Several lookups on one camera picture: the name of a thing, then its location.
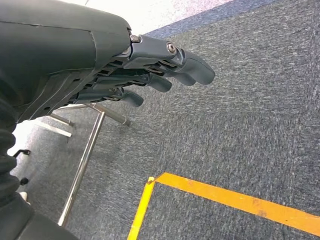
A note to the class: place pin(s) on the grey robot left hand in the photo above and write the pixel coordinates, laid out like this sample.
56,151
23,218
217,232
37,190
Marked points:
62,56

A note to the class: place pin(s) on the yellow floor tape rectangle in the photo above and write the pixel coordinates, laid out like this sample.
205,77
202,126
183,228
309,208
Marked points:
225,195

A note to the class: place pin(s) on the stainless steel workbench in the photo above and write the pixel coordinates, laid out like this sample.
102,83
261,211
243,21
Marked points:
84,159

